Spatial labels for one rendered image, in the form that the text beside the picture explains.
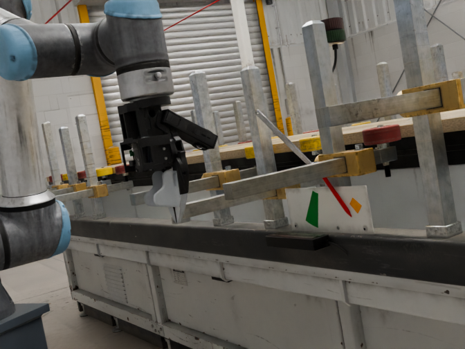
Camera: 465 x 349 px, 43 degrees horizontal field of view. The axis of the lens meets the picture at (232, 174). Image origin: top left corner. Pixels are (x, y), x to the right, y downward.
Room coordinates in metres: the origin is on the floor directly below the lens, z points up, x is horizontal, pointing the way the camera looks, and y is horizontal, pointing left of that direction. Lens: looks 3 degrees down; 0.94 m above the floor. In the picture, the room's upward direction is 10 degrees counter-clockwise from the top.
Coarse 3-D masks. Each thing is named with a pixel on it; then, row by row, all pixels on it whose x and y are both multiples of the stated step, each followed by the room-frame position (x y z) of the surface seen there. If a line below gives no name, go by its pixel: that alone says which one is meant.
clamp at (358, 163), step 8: (336, 152) 1.25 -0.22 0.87; (344, 152) 1.21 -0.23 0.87; (352, 152) 1.19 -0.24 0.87; (360, 152) 1.19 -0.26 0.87; (368, 152) 1.20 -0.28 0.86; (320, 160) 1.27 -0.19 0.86; (352, 160) 1.19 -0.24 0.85; (360, 160) 1.18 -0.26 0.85; (368, 160) 1.20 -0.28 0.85; (352, 168) 1.19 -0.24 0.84; (360, 168) 1.18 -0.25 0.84; (368, 168) 1.19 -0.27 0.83; (336, 176) 1.24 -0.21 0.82; (344, 176) 1.22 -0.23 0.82; (352, 176) 1.20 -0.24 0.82
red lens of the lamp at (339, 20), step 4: (324, 20) 1.27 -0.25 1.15; (328, 20) 1.27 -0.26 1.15; (332, 20) 1.26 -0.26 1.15; (336, 20) 1.27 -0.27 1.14; (340, 20) 1.27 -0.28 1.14; (328, 24) 1.27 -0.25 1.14; (332, 24) 1.26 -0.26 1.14; (336, 24) 1.27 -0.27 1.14; (340, 24) 1.27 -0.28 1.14; (328, 28) 1.27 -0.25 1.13; (332, 28) 1.26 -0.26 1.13; (344, 28) 1.29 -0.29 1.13
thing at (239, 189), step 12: (384, 156) 1.27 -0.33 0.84; (396, 156) 1.29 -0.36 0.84; (300, 168) 1.14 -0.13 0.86; (312, 168) 1.16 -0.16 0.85; (324, 168) 1.18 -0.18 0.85; (336, 168) 1.19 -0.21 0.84; (240, 180) 1.09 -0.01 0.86; (252, 180) 1.08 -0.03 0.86; (264, 180) 1.10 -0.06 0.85; (276, 180) 1.11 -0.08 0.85; (288, 180) 1.13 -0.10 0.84; (300, 180) 1.14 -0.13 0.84; (312, 180) 1.16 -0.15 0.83; (228, 192) 1.07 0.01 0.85; (240, 192) 1.07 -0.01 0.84; (252, 192) 1.08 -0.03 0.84; (264, 192) 1.10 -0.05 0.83
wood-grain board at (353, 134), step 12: (396, 120) 1.93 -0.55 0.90; (408, 120) 1.65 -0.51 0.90; (444, 120) 1.24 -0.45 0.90; (456, 120) 1.21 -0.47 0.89; (312, 132) 2.62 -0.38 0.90; (348, 132) 1.54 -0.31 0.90; (360, 132) 1.44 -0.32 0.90; (408, 132) 1.32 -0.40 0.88; (444, 132) 1.24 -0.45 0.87; (240, 144) 2.97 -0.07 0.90; (252, 144) 2.36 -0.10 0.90; (276, 144) 1.72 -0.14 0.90; (348, 144) 1.48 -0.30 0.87; (192, 156) 2.14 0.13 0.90; (228, 156) 1.94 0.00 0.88; (240, 156) 1.88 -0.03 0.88; (96, 168) 3.62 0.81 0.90; (48, 180) 3.68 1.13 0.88
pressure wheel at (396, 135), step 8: (376, 128) 1.26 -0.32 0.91; (384, 128) 1.25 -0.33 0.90; (392, 128) 1.26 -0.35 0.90; (368, 136) 1.27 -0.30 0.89; (376, 136) 1.26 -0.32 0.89; (384, 136) 1.25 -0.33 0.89; (392, 136) 1.26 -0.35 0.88; (400, 136) 1.27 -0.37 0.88; (368, 144) 1.28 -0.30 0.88; (376, 144) 1.26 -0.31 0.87; (384, 144) 1.28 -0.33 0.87; (384, 168) 1.29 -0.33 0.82
